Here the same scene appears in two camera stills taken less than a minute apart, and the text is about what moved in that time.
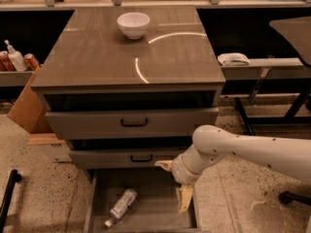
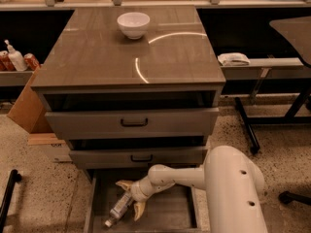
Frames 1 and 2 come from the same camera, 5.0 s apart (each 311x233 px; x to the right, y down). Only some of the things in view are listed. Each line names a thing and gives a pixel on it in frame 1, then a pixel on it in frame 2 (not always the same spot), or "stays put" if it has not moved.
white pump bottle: [17, 58] stays put
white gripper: [180, 172] → [140, 189]
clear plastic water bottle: [123, 204] stays put
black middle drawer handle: [141, 160] stays put
